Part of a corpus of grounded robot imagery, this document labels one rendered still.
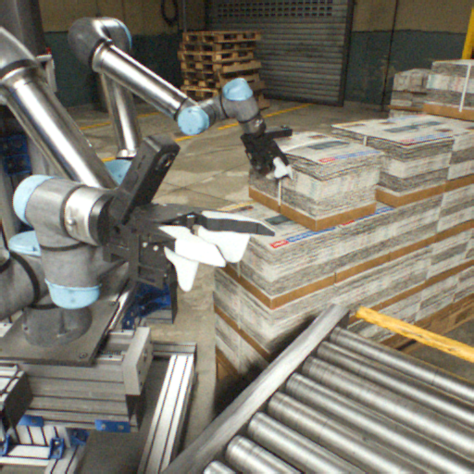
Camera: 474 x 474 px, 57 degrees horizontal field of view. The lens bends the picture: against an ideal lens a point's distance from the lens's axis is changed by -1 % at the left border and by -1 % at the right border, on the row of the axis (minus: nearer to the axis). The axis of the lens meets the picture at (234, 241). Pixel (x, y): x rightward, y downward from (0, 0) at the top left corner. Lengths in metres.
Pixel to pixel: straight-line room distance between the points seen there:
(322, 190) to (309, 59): 7.85
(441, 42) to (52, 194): 7.96
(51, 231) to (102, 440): 1.11
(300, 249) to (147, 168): 0.97
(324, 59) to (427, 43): 1.83
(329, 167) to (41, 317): 0.90
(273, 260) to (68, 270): 0.81
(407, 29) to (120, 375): 7.94
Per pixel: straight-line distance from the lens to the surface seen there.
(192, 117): 1.21
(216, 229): 0.52
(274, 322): 1.49
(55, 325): 1.02
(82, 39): 1.35
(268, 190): 1.58
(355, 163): 1.47
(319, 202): 1.41
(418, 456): 0.88
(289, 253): 1.39
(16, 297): 0.92
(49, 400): 1.18
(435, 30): 8.38
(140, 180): 0.51
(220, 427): 0.84
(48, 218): 0.62
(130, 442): 1.62
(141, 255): 0.52
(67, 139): 0.78
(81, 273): 0.66
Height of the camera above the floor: 1.44
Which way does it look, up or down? 27 degrees down
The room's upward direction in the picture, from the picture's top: straight up
